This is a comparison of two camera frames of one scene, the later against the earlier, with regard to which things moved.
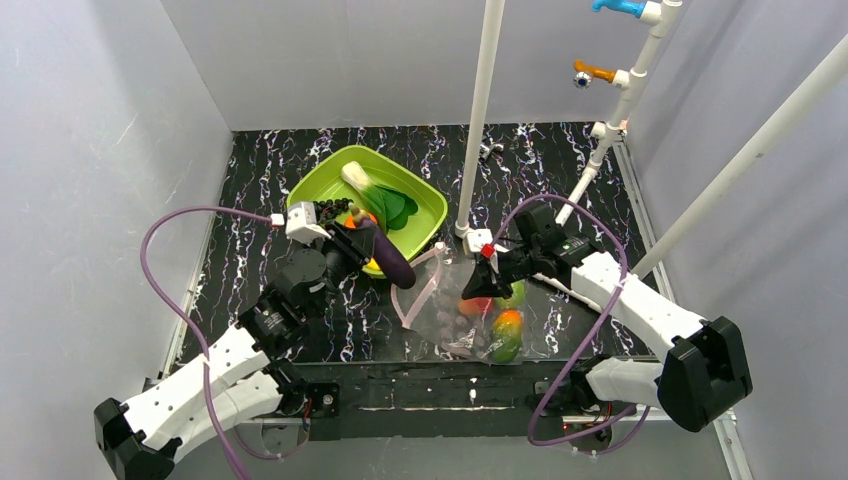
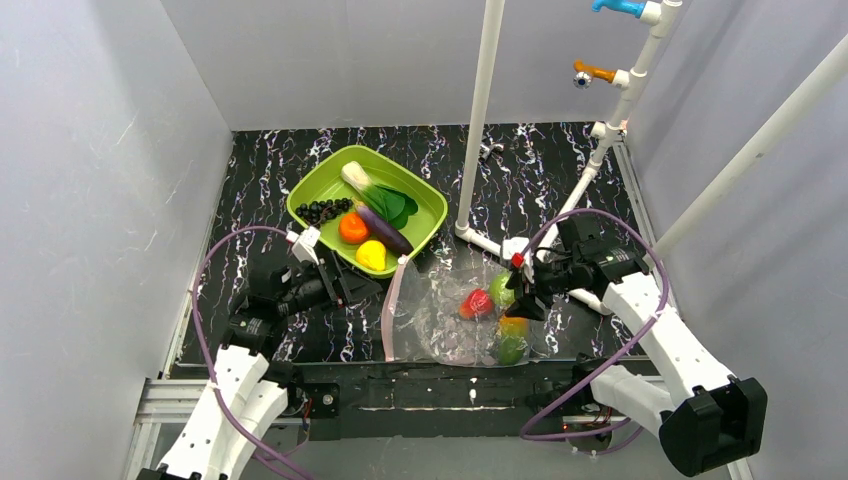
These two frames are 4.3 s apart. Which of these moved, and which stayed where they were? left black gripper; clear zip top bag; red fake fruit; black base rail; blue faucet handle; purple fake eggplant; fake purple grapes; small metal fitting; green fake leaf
Moved: purple fake eggplant; clear zip top bag; left black gripper
Stayed: red fake fruit; fake purple grapes; small metal fitting; green fake leaf; blue faucet handle; black base rail
